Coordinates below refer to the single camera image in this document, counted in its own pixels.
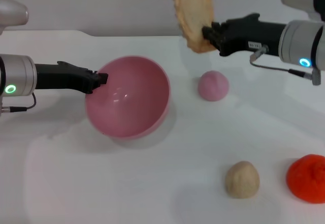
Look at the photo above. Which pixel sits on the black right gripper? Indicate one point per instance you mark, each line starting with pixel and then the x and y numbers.
pixel 246 34

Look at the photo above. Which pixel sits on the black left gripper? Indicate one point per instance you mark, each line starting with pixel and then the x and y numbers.
pixel 63 79

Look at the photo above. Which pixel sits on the ridged orange bread loaf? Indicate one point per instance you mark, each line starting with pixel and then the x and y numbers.
pixel 193 10

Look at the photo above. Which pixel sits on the pink plastic bowl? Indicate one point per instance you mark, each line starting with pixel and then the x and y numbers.
pixel 129 102

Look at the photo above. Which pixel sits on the pink round bun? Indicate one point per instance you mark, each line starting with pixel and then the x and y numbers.
pixel 213 86

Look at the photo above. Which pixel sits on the beige round bun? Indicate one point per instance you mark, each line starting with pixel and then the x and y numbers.
pixel 242 180

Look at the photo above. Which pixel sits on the orange-red swirl bun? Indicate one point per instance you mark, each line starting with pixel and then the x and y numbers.
pixel 307 179

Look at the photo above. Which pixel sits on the left wrist camera housing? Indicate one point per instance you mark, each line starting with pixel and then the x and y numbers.
pixel 12 12

